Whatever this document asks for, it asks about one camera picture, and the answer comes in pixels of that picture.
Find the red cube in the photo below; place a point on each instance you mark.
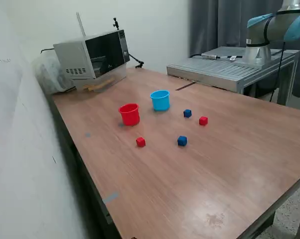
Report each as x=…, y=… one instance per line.
x=140, y=142
x=203, y=121

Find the blue cube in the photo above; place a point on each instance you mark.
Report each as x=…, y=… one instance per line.
x=187, y=113
x=182, y=141

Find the aluminium robot base table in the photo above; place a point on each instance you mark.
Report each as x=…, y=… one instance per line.
x=239, y=72

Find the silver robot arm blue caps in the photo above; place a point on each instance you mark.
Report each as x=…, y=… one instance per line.
x=277, y=27

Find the blue plastic cup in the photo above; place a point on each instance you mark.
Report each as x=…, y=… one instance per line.
x=160, y=102

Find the red plastic cup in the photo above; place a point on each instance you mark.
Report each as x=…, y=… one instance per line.
x=129, y=115

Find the grey tape piece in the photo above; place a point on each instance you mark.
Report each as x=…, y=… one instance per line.
x=121, y=124
x=87, y=135

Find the silver metal device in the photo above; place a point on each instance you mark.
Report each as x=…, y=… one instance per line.
x=209, y=56

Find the long grey tape strip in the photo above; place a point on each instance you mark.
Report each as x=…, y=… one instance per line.
x=110, y=198

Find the silver microwave oven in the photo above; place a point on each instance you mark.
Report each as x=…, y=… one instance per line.
x=72, y=57

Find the white tag label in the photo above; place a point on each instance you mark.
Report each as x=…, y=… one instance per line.
x=232, y=58

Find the clear plastic bag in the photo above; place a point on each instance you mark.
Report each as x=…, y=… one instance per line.
x=47, y=74

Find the white thin rod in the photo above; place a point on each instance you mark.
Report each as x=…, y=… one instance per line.
x=80, y=23

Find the dark grey curtain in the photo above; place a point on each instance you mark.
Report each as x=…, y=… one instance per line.
x=229, y=25

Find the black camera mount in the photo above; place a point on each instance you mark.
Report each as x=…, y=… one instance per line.
x=115, y=23

